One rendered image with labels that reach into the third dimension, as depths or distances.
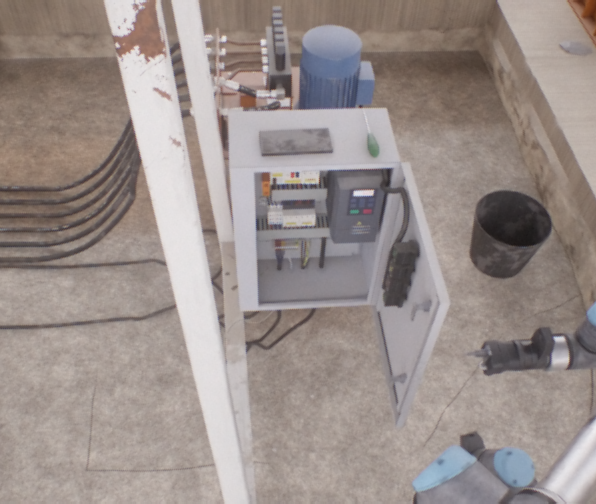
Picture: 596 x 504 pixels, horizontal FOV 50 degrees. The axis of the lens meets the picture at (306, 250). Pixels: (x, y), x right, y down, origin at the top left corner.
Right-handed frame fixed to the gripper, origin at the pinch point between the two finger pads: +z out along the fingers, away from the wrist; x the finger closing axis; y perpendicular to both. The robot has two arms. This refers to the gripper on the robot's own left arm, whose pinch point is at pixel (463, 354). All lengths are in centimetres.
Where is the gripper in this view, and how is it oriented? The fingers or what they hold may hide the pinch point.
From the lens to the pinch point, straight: 158.7
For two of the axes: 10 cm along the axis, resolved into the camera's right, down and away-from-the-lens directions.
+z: -9.9, 0.6, -1.0
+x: -1.1, -7.8, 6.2
